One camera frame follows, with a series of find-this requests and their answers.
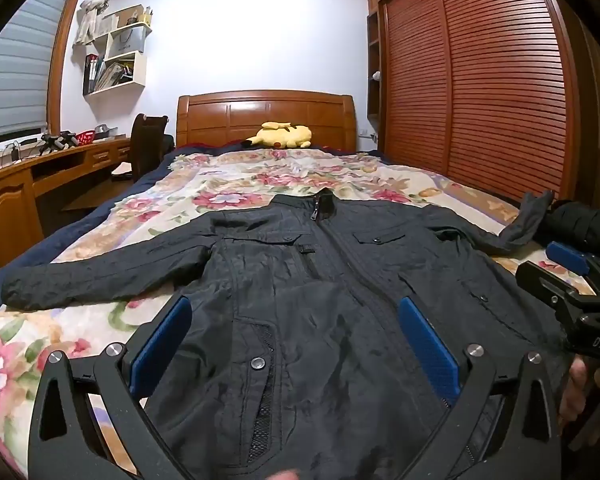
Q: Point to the black folded garment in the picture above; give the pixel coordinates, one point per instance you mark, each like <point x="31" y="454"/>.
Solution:
<point x="580" y="225"/>

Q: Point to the grey paper bag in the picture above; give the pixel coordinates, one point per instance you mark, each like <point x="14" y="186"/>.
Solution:
<point x="127" y="42"/>

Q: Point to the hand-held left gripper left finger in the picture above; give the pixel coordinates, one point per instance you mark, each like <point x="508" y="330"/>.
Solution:
<point x="162" y="345"/>

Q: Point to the floral blanket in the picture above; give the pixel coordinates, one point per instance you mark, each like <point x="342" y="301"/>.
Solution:
<point x="220" y="185"/>

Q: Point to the red basket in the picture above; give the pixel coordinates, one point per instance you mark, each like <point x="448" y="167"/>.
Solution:
<point x="86" y="138"/>

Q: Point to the wooden window frame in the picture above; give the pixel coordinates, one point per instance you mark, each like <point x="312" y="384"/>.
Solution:
<point x="62" y="60"/>

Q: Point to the wooden desk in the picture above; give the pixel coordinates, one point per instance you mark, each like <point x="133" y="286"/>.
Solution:
<point x="10" y="200"/>

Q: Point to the wooden bed headboard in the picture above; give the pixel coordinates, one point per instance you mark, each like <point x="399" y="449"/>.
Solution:
<point x="230" y="115"/>

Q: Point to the grey window blind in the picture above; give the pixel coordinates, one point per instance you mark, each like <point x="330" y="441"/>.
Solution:
<point x="15" y="75"/>

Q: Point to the wooden louvered wardrobe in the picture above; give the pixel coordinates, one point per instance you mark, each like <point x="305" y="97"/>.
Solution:
<point x="480" y="85"/>

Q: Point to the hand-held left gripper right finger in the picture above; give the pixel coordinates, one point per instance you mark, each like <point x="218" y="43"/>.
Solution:
<point x="427" y="345"/>

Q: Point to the white tied curtain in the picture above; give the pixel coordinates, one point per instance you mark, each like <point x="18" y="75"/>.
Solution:
<point x="92" y="10"/>

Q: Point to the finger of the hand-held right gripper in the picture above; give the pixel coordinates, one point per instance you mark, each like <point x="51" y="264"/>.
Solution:
<point x="545" y="287"/>
<point x="567" y="257"/>

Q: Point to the dark wooden chair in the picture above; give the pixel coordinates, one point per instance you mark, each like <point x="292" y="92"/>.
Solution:
<point x="145" y="145"/>

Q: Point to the person's right hand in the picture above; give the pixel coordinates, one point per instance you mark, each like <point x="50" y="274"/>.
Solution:
<point x="575" y="390"/>

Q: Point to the yellow plush toy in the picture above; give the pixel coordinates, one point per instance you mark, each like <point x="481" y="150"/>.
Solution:
<point x="282" y="135"/>

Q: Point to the grey box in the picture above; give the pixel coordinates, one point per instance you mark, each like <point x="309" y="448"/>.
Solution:
<point x="104" y="130"/>

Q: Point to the white wall shelf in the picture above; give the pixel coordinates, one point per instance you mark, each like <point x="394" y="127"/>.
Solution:
<point x="137" y="67"/>

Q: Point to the black hand-held device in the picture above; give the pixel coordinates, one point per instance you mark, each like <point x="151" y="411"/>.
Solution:
<point x="57" y="142"/>

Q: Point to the black zip jacket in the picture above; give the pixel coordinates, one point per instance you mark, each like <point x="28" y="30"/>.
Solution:
<point x="305" y="335"/>

